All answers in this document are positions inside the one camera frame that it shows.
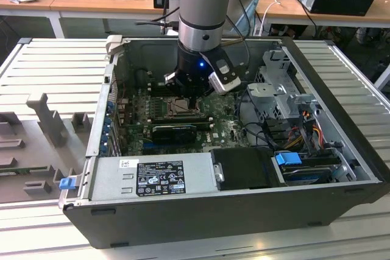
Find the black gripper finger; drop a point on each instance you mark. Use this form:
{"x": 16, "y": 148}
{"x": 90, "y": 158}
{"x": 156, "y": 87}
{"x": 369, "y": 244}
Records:
{"x": 173, "y": 81}

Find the silver CPU green edge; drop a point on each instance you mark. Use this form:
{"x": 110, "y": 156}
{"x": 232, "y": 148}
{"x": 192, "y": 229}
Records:
{"x": 181, "y": 107}

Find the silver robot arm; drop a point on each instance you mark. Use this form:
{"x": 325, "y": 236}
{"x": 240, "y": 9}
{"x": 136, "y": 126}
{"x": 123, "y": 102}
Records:
{"x": 201, "y": 7}

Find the CPU socket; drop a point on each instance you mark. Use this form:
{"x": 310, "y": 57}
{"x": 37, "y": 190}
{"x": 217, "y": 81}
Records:
{"x": 199, "y": 114}

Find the blue expansion slot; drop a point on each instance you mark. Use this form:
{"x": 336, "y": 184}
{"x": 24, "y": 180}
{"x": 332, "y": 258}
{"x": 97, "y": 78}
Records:
{"x": 147, "y": 145}

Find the black graphics card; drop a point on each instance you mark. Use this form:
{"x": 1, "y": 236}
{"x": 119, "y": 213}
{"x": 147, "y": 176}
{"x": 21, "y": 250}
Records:
{"x": 173, "y": 135}

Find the blue card retainer clip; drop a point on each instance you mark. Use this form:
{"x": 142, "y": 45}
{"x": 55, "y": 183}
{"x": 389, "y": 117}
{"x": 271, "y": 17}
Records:
{"x": 106, "y": 127}
{"x": 104, "y": 145}
{"x": 109, "y": 106}

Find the grey case latch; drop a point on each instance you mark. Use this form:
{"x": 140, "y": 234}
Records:
{"x": 114, "y": 42}

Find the green motherboard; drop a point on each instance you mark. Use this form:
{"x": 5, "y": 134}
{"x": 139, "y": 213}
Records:
{"x": 225, "y": 132}

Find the silver metal drive cage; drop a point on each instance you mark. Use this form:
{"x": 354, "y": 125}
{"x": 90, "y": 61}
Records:
{"x": 274, "y": 89}

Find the black plastic shroud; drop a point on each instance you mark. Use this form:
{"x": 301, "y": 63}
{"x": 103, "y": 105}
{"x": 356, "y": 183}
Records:
{"x": 243, "y": 168}

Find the silver power supply unit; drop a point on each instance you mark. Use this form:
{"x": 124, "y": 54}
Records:
{"x": 109, "y": 181}

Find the hard disk blue carrier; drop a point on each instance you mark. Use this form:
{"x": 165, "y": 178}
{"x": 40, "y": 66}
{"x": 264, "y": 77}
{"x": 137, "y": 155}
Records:
{"x": 288, "y": 162}

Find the black open PC case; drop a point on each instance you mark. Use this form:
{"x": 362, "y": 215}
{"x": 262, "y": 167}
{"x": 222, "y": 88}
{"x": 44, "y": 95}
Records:
{"x": 182, "y": 226}

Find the blue plastic latch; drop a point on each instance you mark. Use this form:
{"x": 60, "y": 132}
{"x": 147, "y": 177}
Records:
{"x": 67, "y": 184}

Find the grey parts rack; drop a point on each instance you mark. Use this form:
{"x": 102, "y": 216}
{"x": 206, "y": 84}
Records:
{"x": 36, "y": 156}

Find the green RAM stick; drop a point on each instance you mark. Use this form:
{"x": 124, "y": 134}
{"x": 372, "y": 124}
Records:
{"x": 18, "y": 172}

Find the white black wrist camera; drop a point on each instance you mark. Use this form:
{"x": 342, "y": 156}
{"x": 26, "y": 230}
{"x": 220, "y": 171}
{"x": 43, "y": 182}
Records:
{"x": 227, "y": 85}

